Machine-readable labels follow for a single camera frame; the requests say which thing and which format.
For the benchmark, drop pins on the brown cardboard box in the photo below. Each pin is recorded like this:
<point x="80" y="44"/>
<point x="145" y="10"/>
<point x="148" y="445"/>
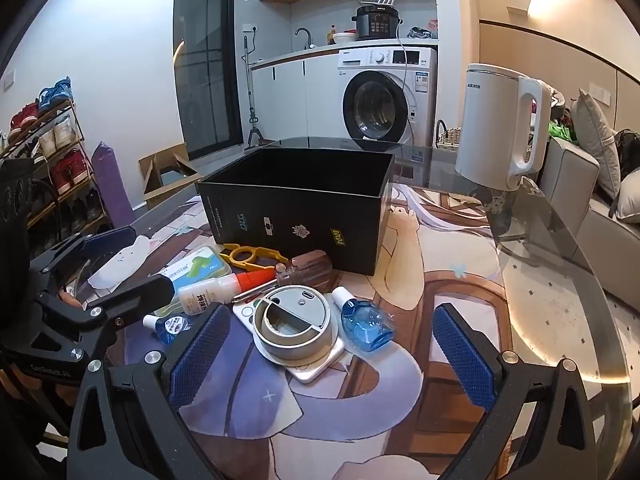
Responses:
<point x="160" y="175"/>

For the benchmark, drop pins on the green cloth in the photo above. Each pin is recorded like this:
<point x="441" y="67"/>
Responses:
<point x="562" y="131"/>

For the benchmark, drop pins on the black cardboard box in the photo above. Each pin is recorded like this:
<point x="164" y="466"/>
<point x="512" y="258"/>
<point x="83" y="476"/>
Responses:
<point x="300" y="220"/>

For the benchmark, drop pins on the purple yoga mat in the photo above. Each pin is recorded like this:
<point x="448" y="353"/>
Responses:
<point x="111" y="185"/>

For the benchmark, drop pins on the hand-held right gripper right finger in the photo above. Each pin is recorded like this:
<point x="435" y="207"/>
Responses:
<point x="457" y="355"/>

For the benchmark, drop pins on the small blue bottle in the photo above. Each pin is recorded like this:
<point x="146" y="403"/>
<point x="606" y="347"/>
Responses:
<point x="172" y="327"/>

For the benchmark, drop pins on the grey pillow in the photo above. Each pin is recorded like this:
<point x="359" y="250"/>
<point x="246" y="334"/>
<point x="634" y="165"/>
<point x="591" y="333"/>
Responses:
<point x="597" y="140"/>

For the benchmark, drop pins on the white power bank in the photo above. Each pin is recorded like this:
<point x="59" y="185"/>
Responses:
<point x="312" y="372"/>

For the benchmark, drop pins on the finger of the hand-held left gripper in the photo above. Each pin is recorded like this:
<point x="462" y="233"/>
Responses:
<point x="107" y="245"/>
<point x="147" y="287"/>

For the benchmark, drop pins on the grey sofa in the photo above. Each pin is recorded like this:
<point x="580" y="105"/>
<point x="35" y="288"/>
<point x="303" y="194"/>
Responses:
<point x="570" y="170"/>

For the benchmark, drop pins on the shoe rack with shoes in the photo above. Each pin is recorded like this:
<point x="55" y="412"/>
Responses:
<point x="70" y="167"/>

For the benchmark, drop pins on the green and white packet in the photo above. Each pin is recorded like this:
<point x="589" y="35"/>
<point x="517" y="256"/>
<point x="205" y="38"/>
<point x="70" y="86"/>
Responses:
<point x="200" y="262"/>

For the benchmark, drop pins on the white glue bottle red cap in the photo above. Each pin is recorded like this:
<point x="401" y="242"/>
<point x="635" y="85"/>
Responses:
<point x="205" y="297"/>

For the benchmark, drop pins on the black glass door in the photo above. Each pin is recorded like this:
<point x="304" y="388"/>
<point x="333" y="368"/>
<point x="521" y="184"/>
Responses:
<point x="205" y="60"/>

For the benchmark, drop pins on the printed table mat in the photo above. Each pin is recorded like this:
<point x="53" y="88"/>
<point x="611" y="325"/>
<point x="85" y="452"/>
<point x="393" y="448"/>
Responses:
<point x="400" y="385"/>

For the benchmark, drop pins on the white counter cabinets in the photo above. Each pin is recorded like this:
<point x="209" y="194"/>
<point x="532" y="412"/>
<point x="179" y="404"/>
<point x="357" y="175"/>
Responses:
<point x="290" y="95"/>

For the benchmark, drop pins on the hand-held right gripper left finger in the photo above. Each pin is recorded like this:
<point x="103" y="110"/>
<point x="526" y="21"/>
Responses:
<point x="200" y="355"/>

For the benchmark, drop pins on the yellow plastic tool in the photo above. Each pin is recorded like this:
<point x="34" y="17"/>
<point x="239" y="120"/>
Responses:
<point x="231" y="258"/>

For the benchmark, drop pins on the white remote control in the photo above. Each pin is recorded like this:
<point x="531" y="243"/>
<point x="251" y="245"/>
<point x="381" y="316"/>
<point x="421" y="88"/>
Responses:
<point x="243" y="312"/>

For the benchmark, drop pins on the white bowl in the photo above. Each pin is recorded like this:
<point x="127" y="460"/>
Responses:
<point x="344" y="38"/>

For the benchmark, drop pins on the white electric kettle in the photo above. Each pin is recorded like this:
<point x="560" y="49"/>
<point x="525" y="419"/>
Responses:
<point x="490" y="125"/>

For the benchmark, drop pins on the white washing machine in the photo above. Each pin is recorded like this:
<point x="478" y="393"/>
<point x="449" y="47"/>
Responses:
<point x="390" y="75"/>

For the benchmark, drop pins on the black faucet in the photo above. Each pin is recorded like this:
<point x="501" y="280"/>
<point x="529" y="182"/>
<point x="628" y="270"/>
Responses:
<point x="306" y="35"/>

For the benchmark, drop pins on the wicker basket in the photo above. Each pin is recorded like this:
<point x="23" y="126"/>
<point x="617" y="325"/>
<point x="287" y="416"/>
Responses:
<point x="449" y="136"/>

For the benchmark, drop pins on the sauce bottle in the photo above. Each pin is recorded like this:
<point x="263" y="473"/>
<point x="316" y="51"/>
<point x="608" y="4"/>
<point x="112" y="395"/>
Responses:
<point x="331" y="36"/>

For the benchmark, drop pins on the grey cloth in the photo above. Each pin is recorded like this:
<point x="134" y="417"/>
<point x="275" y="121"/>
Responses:
<point x="421" y="33"/>

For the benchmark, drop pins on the grey round device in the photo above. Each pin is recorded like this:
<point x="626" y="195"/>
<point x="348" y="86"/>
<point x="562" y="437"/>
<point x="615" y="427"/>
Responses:
<point x="295" y="347"/>

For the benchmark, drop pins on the white pillow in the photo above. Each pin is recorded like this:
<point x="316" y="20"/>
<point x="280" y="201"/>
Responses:
<point x="631" y="195"/>

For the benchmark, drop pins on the large blue bottle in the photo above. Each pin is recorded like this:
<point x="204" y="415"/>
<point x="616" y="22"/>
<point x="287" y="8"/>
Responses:
<point x="362" y="327"/>

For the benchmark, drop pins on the mop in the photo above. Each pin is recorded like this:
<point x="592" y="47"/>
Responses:
<point x="248" y="100"/>

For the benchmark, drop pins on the wooden shoe rack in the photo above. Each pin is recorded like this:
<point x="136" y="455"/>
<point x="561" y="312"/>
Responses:
<point x="75" y="195"/>

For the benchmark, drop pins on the black pressure cooker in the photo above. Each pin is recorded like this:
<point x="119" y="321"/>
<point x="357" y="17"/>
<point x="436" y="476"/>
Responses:
<point x="377" y="22"/>

